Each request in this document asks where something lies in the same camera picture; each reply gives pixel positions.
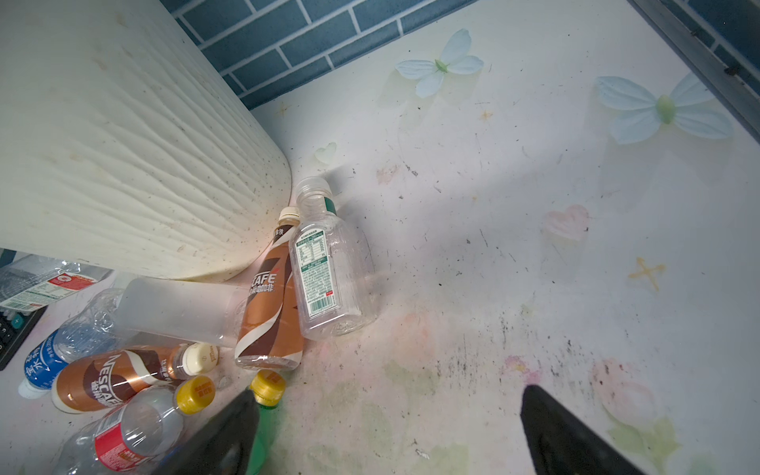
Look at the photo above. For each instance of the clear bottle green red neck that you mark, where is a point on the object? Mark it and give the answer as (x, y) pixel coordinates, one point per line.
(34, 282)

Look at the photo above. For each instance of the green plastic bottle yellow cap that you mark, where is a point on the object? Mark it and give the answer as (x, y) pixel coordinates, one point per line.
(268, 387)

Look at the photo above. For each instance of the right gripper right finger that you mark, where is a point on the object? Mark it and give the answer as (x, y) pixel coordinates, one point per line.
(559, 443)

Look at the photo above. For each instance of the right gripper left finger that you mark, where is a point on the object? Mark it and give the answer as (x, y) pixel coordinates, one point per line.
(222, 446)

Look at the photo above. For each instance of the clear bottle green white label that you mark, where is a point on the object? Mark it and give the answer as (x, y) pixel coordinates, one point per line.
(332, 266)

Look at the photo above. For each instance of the white ribbed trash bin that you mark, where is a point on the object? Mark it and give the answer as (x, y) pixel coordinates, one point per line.
(122, 147)

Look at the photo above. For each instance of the clear bottle red label yellow cap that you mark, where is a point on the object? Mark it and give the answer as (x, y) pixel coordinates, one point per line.
(131, 436)

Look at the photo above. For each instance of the brown coffee bottle lying sideways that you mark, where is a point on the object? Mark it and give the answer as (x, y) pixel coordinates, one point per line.
(111, 379)

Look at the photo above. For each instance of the clear bottle blue label white cap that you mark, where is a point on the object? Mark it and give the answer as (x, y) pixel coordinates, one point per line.
(90, 332)

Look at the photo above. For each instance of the frosted clear square bottle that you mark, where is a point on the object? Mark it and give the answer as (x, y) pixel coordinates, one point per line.
(199, 312)

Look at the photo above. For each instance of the brown coffee bottle upright-lying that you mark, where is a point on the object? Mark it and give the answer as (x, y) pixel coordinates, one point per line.
(270, 335)

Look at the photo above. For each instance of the black desk calculator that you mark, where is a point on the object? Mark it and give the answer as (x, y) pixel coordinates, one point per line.
(15, 328)

